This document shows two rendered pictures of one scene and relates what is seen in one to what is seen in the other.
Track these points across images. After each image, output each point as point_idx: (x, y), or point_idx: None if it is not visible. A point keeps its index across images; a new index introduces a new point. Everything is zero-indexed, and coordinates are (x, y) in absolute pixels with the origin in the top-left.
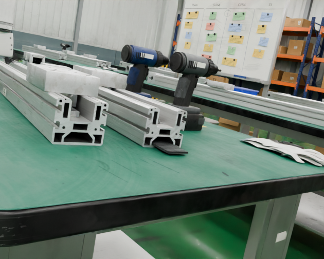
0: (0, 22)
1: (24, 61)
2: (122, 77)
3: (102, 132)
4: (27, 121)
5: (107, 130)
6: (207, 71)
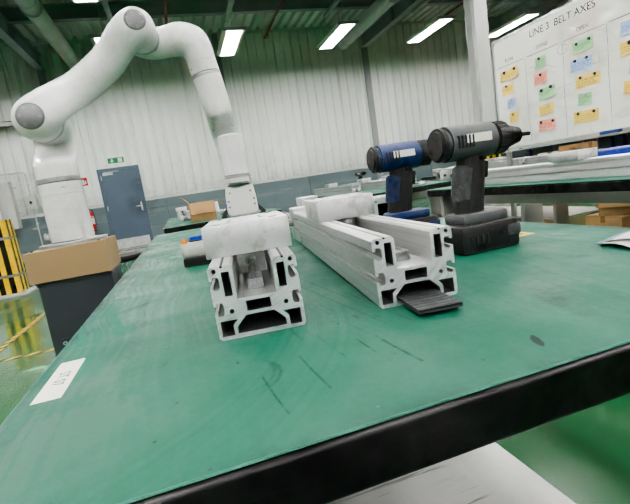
0: (233, 176)
1: None
2: (365, 197)
3: (299, 302)
4: None
5: (340, 287)
6: (498, 142)
